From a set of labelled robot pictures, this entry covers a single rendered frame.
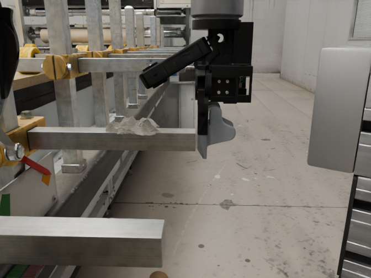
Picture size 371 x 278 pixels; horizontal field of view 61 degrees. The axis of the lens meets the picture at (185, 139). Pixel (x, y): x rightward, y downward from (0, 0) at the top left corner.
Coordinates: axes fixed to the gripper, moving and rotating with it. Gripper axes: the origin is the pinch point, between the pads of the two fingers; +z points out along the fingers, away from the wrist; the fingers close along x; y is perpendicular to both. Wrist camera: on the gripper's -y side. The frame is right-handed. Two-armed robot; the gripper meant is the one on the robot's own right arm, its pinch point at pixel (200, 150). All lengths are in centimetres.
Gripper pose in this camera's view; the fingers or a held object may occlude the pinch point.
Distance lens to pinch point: 51.9
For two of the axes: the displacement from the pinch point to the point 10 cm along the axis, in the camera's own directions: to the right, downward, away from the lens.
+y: 10.0, 0.1, -0.4
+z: 0.0, 9.6, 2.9
